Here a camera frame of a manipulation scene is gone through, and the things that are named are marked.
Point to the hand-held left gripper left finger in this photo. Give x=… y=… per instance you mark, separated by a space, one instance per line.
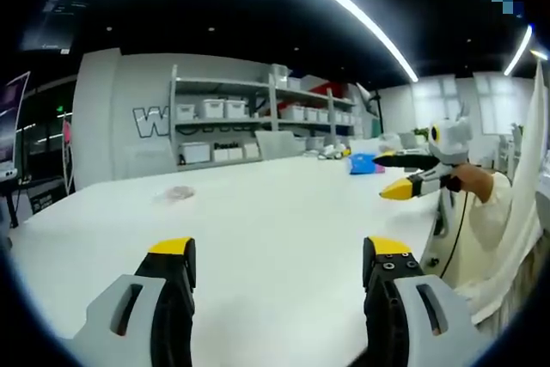
x=172 y=298

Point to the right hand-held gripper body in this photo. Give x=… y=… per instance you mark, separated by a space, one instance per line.
x=449 y=137

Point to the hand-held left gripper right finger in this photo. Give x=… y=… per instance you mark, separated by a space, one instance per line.
x=399 y=298

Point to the clear resealable bag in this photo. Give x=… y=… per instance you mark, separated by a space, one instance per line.
x=174 y=194

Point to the person's right hand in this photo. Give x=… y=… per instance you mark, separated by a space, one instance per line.
x=460 y=180

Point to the blue packet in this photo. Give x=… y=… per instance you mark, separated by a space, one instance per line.
x=364 y=163

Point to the white curtain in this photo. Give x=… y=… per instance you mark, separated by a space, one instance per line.
x=526 y=195

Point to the short ceiling light strip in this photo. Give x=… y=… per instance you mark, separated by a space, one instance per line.
x=518 y=50

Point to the grey chair back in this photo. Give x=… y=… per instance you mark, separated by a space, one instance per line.
x=277 y=144

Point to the row of white storage boxes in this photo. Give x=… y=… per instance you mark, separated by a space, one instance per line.
x=266 y=111

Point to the grey storage shelf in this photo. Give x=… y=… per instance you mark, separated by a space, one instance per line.
x=258 y=118

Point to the long ceiling light strip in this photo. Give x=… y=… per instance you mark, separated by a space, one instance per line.
x=339 y=6

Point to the pink sign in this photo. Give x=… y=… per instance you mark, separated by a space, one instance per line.
x=67 y=132

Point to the standing display screen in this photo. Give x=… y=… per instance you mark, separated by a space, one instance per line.
x=10 y=122

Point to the ceiling monitor screen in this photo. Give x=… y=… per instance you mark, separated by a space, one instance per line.
x=51 y=10

